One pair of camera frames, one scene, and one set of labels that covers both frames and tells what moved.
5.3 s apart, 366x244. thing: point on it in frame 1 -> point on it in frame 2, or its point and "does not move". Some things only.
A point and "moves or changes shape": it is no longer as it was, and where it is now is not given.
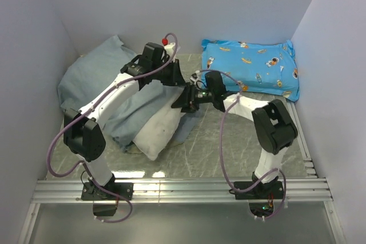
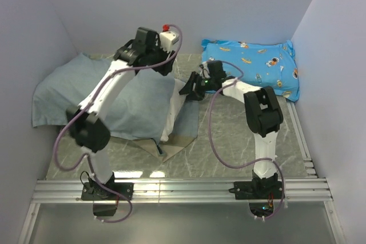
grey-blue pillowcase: x=91 y=71 moves or changes shape
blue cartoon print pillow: x=261 y=68 does not move
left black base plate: x=124 y=190 does not move
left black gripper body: x=168 y=75 -> x=158 y=55
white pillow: x=156 y=133 moves or changes shape
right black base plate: x=269 y=190 does not move
